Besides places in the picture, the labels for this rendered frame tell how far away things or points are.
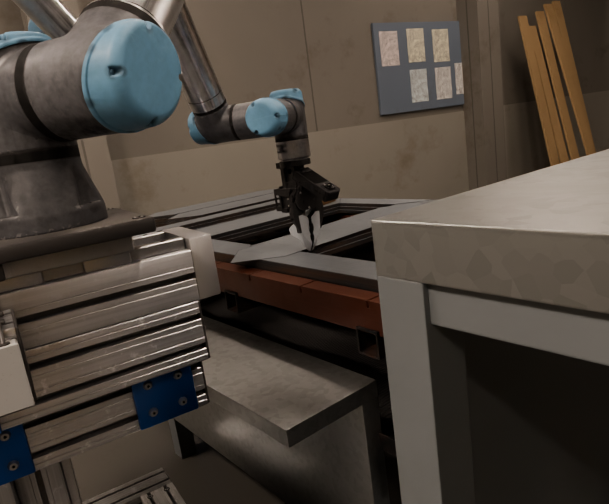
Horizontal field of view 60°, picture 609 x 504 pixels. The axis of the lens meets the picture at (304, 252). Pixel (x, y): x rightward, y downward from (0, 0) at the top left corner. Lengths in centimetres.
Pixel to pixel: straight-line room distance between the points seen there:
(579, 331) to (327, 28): 463
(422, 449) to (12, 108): 56
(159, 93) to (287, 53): 398
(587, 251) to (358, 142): 464
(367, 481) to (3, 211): 73
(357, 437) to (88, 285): 54
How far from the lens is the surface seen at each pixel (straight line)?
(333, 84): 481
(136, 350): 76
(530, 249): 30
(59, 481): 109
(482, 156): 571
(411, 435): 42
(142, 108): 63
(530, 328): 33
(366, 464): 102
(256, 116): 109
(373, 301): 90
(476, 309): 34
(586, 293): 30
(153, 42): 66
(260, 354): 113
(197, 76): 111
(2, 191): 73
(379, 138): 505
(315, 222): 124
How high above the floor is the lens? 112
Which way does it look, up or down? 13 degrees down
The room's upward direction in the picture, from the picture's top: 8 degrees counter-clockwise
